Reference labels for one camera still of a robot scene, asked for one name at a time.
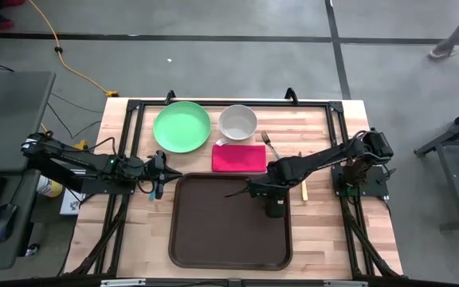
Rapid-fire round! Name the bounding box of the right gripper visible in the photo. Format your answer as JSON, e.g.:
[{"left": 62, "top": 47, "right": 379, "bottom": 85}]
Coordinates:
[{"left": 224, "top": 178, "right": 290, "bottom": 199}]

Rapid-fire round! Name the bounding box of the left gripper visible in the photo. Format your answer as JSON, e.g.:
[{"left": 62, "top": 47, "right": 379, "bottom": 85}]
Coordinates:
[{"left": 144, "top": 151, "right": 183, "bottom": 185}]

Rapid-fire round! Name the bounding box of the red cloth napkin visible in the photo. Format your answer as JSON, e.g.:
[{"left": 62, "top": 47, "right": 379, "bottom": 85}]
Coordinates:
[{"left": 211, "top": 138, "right": 268, "bottom": 174}]

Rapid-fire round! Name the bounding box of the green plate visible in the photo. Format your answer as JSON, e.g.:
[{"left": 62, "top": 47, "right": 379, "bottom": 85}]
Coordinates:
[{"left": 152, "top": 100, "right": 212, "bottom": 154}]

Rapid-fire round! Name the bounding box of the fork with teal handle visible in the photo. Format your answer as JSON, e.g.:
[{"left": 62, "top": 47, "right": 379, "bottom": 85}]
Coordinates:
[{"left": 261, "top": 130, "right": 282, "bottom": 160}]

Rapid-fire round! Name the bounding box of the white bowl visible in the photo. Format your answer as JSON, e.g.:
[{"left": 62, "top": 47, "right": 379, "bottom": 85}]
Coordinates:
[{"left": 218, "top": 104, "right": 259, "bottom": 141}]

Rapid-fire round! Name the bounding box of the brown plastic tray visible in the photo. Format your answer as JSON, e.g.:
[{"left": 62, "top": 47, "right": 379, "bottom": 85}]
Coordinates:
[{"left": 168, "top": 172, "right": 293, "bottom": 271}]

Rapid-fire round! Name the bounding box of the white cardboard box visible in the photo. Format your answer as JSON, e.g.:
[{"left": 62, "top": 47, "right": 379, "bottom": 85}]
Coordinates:
[{"left": 60, "top": 189, "right": 87, "bottom": 216}]

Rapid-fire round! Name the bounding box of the white and yellow canister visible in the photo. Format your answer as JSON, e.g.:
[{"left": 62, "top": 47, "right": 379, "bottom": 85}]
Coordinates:
[{"left": 36, "top": 175, "right": 64, "bottom": 199}]

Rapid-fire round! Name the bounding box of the grey desk top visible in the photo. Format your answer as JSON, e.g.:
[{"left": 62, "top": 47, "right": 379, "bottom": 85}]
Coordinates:
[{"left": 0, "top": 70, "right": 57, "bottom": 173}]

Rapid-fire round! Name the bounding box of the black computer mouse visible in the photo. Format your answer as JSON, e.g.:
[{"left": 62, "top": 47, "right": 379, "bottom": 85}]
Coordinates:
[{"left": 0, "top": 202, "right": 18, "bottom": 243}]

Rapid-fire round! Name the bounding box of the grey keyboard shelf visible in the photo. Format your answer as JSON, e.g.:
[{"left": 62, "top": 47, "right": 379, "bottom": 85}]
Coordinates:
[{"left": 0, "top": 169, "right": 42, "bottom": 270}]

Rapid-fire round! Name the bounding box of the black metal cart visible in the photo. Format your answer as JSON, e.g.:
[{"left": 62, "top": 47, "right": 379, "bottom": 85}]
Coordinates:
[{"left": 414, "top": 99, "right": 459, "bottom": 232}]

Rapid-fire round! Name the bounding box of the person's leg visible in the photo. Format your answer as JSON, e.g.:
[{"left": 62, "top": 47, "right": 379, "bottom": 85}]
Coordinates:
[{"left": 427, "top": 3, "right": 459, "bottom": 61}]

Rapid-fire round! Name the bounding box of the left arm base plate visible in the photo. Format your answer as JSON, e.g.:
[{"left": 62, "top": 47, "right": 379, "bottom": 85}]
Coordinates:
[{"left": 80, "top": 167, "right": 137, "bottom": 196}]

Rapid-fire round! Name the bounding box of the black metal table frame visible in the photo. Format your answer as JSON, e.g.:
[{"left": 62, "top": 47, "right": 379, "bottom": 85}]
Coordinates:
[{"left": 64, "top": 87, "right": 404, "bottom": 278}]

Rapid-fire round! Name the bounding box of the yellow cord with splitter plug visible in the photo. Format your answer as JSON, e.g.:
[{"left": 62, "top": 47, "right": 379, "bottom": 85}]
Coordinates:
[{"left": 40, "top": 122, "right": 91, "bottom": 152}]

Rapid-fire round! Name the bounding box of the silver bracket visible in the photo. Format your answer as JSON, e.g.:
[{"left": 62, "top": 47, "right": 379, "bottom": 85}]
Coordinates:
[
  {"left": 100, "top": 278, "right": 147, "bottom": 287},
  {"left": 324, "top": 281, "right": 368, "bottom": 287}
]

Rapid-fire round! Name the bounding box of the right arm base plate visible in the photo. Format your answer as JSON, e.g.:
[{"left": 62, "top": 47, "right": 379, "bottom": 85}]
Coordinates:
[{"left": 331, "top": 165, "right": 390, "bottom": 200}]

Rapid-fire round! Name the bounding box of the yellow extension cord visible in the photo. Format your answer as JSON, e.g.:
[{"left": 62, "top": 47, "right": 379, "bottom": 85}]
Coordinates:
[{"left": 28, "top": 0, "right": 121, "bottom": 99}]

